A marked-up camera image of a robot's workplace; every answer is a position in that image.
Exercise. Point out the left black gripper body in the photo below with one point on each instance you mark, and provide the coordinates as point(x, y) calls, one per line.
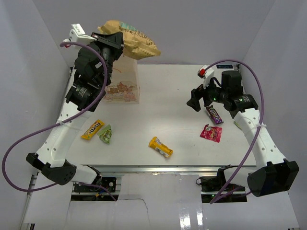
point(111, 50)

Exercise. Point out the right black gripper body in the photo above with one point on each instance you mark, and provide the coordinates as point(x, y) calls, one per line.
point(212, 94)

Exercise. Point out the purple M&M's candy pack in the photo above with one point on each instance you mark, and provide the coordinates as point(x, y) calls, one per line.
point(214, 116)

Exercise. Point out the golden chips bag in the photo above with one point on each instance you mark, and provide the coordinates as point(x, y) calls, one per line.
point(136, 44)

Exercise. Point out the red candy packet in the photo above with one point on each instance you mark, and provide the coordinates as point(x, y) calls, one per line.
point(212, 133)

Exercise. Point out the yellow snack bar wrapper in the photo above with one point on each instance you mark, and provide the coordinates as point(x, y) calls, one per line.
point(159, 147)

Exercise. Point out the yellow M&M's candy pack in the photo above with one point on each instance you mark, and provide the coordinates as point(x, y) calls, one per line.
point(93, 129)

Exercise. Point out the green snack packet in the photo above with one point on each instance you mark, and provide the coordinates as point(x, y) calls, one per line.
point(105, 134)

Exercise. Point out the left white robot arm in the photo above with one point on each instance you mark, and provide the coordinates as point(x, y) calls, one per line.
point(91, 73)

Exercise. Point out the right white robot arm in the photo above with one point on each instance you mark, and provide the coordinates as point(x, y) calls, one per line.
point(273, 173)

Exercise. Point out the white paper gift bag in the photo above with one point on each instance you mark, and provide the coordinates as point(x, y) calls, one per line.
point(124, 87)

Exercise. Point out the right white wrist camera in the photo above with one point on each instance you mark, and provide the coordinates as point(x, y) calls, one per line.
point(206, 74)

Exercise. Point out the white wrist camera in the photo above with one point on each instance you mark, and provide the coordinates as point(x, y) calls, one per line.
point(78, 35)
point(206, 74)

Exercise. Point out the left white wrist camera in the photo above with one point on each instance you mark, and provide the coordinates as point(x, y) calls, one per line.
point(78, 35)

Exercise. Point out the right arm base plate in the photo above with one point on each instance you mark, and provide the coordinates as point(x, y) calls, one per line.
point(210, 186)

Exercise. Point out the aluminium front rail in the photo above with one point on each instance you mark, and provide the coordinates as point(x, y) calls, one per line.
point(156, 169)

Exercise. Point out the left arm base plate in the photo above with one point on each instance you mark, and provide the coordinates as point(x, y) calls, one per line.
point(107, 191)

